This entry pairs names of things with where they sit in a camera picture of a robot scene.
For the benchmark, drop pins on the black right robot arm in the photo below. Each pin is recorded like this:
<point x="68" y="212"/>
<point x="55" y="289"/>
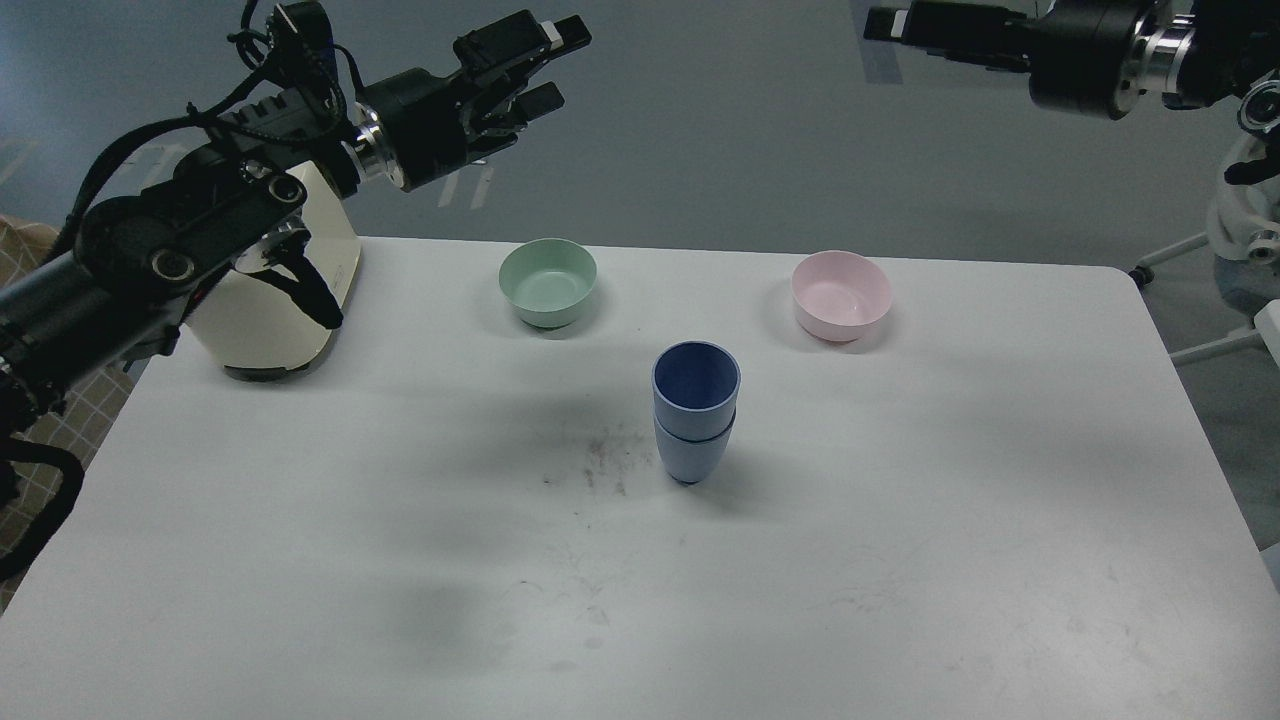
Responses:
<point x="1217" y="51"/>

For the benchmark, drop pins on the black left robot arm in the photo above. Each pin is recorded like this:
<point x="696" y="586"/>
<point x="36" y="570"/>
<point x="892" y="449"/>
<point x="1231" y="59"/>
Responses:
<point x="170" y="208"/>

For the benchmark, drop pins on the blue cup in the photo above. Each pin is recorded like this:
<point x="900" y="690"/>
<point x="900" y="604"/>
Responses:
<point x="690" y="462"/>
<point x="695" y="389"/>

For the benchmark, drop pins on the pink bowl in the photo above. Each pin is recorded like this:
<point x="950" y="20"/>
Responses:
<point x="839" y="296"/>

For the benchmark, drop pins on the cream white toaster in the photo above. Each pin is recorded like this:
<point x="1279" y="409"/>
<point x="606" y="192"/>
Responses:
<point x="253" y="331"/>

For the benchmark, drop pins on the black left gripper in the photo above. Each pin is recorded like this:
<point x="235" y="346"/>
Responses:
<point x="428" y="126"/>

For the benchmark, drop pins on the green bowl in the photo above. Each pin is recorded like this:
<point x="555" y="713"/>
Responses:
<point x="549" y="282"/>

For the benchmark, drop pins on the white chair base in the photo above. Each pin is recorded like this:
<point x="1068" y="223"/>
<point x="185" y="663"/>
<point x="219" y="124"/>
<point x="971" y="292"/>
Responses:
<point x="1241" y="230"/>

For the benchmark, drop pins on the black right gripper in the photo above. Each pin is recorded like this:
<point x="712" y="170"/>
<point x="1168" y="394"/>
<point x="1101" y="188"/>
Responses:
<point x="1079" y="53"/>

